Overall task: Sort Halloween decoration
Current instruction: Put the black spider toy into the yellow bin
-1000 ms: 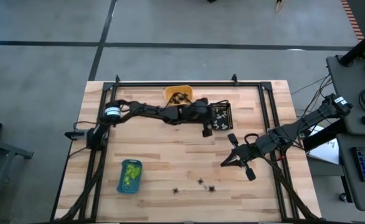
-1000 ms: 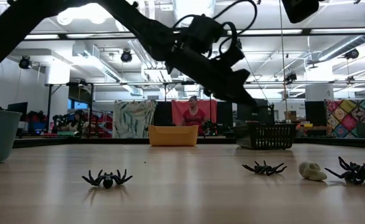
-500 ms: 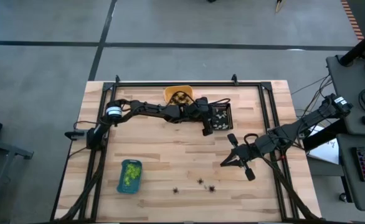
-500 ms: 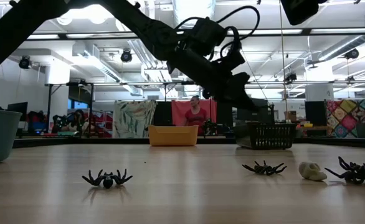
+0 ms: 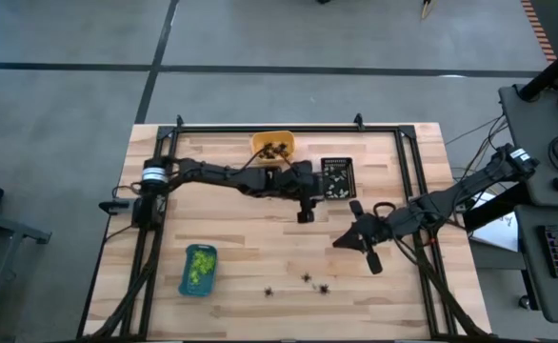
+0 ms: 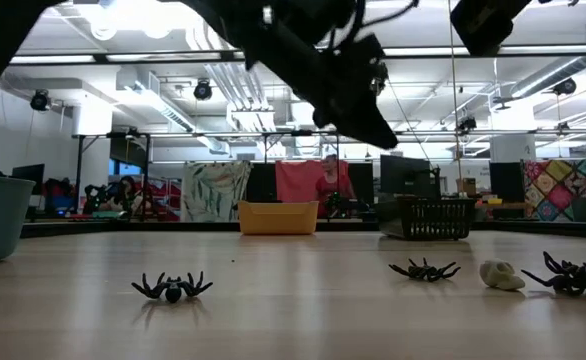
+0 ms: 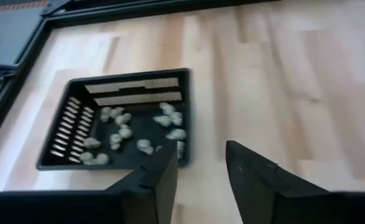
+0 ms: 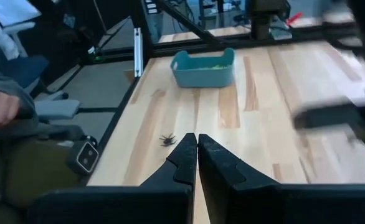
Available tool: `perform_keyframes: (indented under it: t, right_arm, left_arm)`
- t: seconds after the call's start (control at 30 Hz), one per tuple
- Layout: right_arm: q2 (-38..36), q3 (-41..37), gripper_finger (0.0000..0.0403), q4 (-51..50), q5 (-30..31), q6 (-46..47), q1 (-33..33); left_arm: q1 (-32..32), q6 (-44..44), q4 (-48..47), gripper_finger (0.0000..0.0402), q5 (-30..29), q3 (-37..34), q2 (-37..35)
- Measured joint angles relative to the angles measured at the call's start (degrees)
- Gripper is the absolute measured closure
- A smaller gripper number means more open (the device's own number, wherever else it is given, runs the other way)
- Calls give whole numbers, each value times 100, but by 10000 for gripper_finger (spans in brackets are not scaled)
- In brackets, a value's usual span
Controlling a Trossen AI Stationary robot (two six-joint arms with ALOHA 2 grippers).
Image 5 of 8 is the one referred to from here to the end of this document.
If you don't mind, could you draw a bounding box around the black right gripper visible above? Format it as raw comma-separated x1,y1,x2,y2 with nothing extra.
332,199,399,276

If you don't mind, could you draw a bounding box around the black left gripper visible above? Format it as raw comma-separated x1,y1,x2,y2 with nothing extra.
267,169,326,224

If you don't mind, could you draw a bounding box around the teal plastic bin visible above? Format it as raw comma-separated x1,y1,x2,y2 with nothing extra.
177,243,218,297

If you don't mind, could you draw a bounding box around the black mesh basket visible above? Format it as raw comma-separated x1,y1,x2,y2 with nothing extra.
321,156,357,201

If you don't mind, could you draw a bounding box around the yellow plastic bin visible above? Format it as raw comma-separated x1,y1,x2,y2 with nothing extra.
249,130,297,166

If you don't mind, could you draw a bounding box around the grey desk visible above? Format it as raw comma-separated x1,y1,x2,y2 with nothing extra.
499,84,558,209
515,204,558,326

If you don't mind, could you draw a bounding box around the grey metal stand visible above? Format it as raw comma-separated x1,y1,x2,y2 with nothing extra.
0,207,53,342

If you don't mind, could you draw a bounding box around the black right camera cable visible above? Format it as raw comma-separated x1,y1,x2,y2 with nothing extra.
372,201,398,221

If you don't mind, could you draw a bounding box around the black camera cable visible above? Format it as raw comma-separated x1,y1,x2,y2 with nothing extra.
372,201,398,221
245,142,295,172

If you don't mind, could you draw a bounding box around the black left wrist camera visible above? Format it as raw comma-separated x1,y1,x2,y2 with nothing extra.
290,160,316,181

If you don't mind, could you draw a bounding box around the black left camera cable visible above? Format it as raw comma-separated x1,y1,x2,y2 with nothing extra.
245,142,295,172

